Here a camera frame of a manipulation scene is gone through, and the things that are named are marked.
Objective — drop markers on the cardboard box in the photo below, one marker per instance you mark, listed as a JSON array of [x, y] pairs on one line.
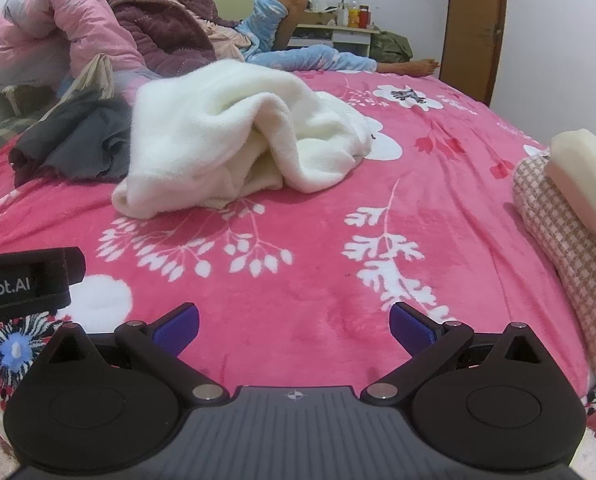
[[320, 17]]

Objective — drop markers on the pink floral blanket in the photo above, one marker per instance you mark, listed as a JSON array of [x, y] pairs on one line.
[[303, 270]]

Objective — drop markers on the grey brown pillow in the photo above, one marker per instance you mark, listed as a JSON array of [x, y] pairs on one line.
[[13, 97]]

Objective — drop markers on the white plastic bottle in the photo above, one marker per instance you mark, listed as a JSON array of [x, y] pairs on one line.
[[343, 16]]

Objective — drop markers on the wooden door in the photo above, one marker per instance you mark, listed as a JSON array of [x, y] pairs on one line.
[[472, 25]]

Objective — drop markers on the dark grey clothes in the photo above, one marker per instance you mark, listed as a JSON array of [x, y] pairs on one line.
[[78, 145]]

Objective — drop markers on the green bag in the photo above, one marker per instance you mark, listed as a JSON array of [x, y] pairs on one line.
[[390, 45]]

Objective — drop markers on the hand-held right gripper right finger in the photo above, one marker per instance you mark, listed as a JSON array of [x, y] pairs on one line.
[[412, 331]]

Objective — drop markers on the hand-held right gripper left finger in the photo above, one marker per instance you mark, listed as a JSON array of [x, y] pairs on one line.
[[178, 331]]

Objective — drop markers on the beige cloth bag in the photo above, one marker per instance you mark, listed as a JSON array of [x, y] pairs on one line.
[[90, 77]]

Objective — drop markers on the orange bottle with white cap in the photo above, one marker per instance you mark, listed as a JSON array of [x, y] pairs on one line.
[[355, 12]]

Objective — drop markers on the pink checked folded cloth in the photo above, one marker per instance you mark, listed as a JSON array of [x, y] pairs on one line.
[[567, 260]]

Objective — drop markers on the white side table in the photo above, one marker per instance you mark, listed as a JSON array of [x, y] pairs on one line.
[[348, 37]]

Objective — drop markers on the cream foam pillow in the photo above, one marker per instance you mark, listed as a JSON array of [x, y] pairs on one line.
[[582, 170]]

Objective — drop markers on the pink quilt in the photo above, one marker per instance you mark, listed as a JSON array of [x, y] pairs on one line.
[[78, 20]]

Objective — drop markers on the plaid pillow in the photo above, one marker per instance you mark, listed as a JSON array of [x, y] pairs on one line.
[[3, 140]]

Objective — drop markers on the white fluffy sweater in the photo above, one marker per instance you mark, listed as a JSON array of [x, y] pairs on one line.
[[203, 125]]

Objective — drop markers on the red bottle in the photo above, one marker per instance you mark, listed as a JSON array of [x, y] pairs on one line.
[[364, 17]]

